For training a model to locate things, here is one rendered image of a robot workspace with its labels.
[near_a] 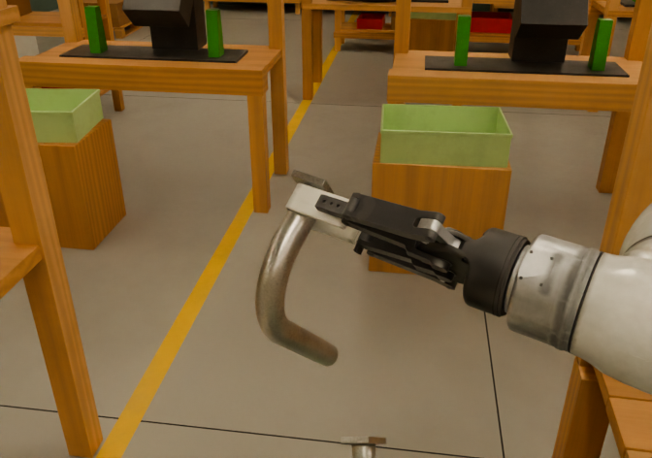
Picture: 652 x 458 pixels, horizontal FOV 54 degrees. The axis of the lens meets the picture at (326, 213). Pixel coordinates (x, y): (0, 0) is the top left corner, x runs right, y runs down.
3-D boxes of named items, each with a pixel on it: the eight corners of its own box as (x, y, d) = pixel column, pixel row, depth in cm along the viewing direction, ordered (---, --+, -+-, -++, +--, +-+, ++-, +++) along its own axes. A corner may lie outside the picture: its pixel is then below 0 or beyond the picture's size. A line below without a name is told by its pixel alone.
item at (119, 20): (123, 38, 844) (117, 3, 824) (64, 37, 851) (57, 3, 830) (152, 21, 950) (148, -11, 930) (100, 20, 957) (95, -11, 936)
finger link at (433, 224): (468, 273, 57) (471, 253, 52) (414, 251, 59) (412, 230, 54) (478, 249, 58) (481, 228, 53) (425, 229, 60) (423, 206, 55)
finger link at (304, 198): (344, 230, 62) (342, 227, 62) (286, 210, 66) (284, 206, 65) (358, 204, 63) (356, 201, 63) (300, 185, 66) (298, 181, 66)
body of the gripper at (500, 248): (536, 260, 61) (445, 231, 65) (532, 222, 54) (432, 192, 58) (506, 331, 59) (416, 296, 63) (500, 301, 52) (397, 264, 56)
